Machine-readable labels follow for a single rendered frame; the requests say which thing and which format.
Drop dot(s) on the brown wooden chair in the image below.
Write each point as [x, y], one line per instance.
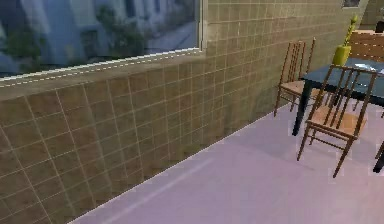
[336, 121]
[293, 87]

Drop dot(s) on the yellow-green vase with plant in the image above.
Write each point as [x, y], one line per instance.
[342, 54]

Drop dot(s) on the dark glass-top table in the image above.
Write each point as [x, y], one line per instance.
[353, 83]

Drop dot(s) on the brown wooden cabinet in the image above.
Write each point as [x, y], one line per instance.
[368, 46]

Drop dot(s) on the small black object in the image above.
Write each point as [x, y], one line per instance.
[379, 26]

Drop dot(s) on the large wall window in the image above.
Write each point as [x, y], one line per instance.
[100, 33]

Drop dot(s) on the framed wall picture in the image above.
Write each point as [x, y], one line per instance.
[351, 3]

